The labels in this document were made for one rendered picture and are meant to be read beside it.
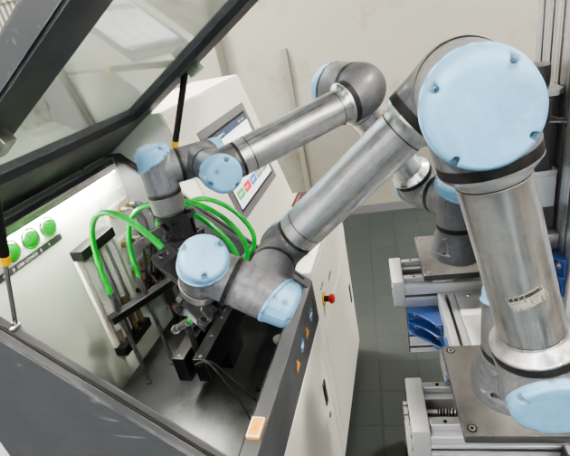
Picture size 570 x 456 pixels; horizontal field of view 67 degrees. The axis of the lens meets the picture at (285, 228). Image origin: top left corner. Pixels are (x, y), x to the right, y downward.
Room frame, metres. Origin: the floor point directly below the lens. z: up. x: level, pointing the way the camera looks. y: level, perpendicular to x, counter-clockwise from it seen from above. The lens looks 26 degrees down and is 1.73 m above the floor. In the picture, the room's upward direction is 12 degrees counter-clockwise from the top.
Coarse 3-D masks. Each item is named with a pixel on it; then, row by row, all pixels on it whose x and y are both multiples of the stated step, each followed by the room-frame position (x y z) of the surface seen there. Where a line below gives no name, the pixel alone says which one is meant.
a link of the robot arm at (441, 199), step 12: (432, 180) 1.10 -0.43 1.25; (432, 192) 1.07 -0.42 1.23; (444, 192) 1.02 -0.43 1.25; (432, 204) 1.06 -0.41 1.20; (444, 204) 1.02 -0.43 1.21; (456, 204) 1.00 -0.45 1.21; (444, 216) 1.02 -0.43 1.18; (456, 216) 1.00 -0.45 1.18; (444, 228) 1.02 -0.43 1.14; (456, 228) 1.00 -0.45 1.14
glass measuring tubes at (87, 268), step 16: (96, 240) 1.10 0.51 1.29; (80, 256) 1.04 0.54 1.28; (112, 256) 1.15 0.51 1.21; (80, 272) 1.05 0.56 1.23; (96, 272) 1.09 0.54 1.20; (112, 272) 1.12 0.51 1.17; (96, 288) 1.05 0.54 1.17; (112, 288) 1.09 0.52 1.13; (128, 288) 1.15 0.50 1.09; (96, 304) 1.04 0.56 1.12; (128, 320) 1.12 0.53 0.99; (144, 320) 1.15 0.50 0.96; (112, 336) 1.05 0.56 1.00; (128, 352) 1.04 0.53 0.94
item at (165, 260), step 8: (168, 248) 0.75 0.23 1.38; (152, 256) 0.74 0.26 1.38; (160, 256) 0.73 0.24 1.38; (168, 256) 0.73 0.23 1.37; (176, 256) 0.73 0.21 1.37; (160, 264) 0.72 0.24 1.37; (168, 264) 0.71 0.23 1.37; (168, 272) 0.70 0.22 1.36; (176, 272) 0.69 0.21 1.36; (176, 280) 0.67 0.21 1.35
